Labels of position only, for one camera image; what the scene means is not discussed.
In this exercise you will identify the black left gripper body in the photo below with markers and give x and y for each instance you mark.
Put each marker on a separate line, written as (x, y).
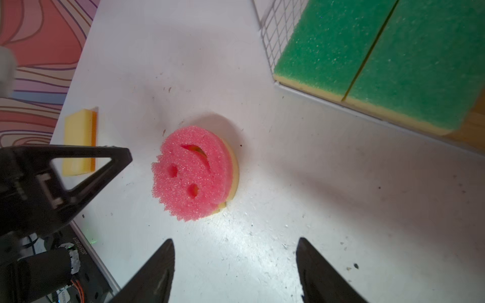
(16, 217)

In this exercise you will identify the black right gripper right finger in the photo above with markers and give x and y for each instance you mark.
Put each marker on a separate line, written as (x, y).
(319, 280)

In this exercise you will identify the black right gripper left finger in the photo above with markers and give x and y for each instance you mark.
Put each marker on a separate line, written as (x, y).
(153, 282)

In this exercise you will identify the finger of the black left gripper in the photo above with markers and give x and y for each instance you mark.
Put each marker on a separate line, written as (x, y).
(44, 191)

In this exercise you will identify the pink smiley sponge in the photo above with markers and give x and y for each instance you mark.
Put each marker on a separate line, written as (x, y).
(196, 174)

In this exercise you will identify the yellow green sponge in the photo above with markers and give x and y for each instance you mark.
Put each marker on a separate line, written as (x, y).
(329, 45)
(426, 70)

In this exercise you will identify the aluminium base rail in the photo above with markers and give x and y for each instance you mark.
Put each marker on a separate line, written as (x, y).
(96, 282)

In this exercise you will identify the white wire wooden shelf rack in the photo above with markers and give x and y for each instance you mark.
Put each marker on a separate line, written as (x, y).
(277, 25)

